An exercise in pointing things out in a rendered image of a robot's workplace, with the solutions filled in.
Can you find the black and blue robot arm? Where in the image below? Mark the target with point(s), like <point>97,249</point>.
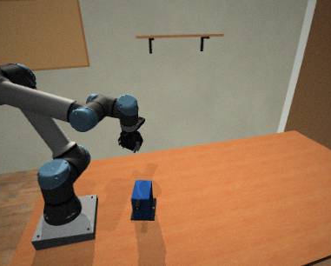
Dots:
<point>56,178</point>

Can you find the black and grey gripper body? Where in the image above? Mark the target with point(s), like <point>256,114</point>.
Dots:
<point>129,144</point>

